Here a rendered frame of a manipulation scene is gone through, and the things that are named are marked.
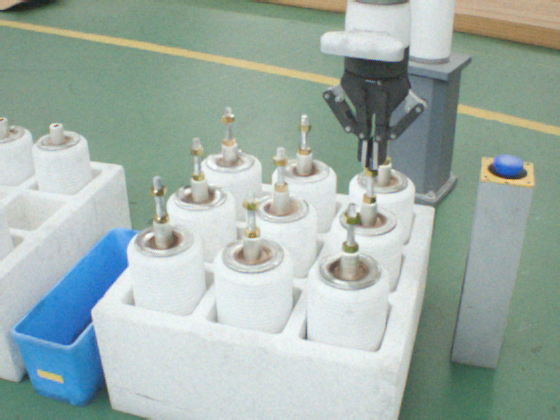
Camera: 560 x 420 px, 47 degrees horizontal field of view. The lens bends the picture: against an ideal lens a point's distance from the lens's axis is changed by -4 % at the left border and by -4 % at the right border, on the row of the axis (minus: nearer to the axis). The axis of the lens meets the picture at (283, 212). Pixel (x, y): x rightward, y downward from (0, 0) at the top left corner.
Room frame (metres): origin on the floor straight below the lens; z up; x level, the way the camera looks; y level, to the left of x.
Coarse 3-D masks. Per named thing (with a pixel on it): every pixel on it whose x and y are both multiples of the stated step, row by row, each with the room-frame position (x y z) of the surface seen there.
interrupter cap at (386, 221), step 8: (384, 208) 0.79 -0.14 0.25; (384, 216) 0.77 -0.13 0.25; (392, 216) 0.77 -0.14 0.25; (344, 224) 0.75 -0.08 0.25; (360, 224) 0.75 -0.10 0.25; (376, 224) 0.75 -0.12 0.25; (384, 224) 0.75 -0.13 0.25; (392, 224) 0.75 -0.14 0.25; (360, 232) 0.73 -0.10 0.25; (368, 232) 0.73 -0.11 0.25; (376, 232) 0.73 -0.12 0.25; (384, 232) 0.73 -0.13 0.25
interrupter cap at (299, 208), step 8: (264, 200) 0.81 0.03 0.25; (272, 200) 0.81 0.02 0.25; (296, 200) 0.81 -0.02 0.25; (304, 200) 0.81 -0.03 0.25; (264, 208) 0.79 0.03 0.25; (272, 208) 0.80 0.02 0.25; (296, 208) 0.79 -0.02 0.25; (304, 208) 0.79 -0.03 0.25; (256, 216) 0.77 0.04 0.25; (264, 216) 0.77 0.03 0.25; (272, 216) 0.77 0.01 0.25; (280, 216) 0.77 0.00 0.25; (288, 216) 0.77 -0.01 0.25; (296, 216) 0.77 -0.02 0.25; (304, 216) 0.77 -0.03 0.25
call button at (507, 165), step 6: (498, 156) 0.79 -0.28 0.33; (504, 156) 0.79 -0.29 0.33; (510, 156) 0.79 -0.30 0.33; (498, 162) 0.78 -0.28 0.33; (504, 162) 0.77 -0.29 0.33; (510, 162) 0.77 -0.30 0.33; (516, 162) 0.77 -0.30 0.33; (522, 162) 0.78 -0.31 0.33; (498, 168) 0.77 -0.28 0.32; (504, 168) 0.76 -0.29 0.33; (510, 168) 0.76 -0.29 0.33; (516, 168) 0.76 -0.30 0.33; (522, 168) 0.77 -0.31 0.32; (504, 174) 0.77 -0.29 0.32; (510, 174) 0.77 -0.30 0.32; (516, 174) 0.77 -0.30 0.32
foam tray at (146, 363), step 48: (96, 336) 0.66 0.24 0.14; (144, 336) 0.64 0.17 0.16; (192, 336) 0.62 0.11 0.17; (240, 336) 0.62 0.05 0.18; (288, 336) 0.62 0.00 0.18; (144, 384) 0.65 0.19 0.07; (192, 384) 0.63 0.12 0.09; (240, 384) 0.61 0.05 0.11; (288, 384) 0.59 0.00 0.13; (336, 384) 0.57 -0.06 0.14; (384, 384) 0.56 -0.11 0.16
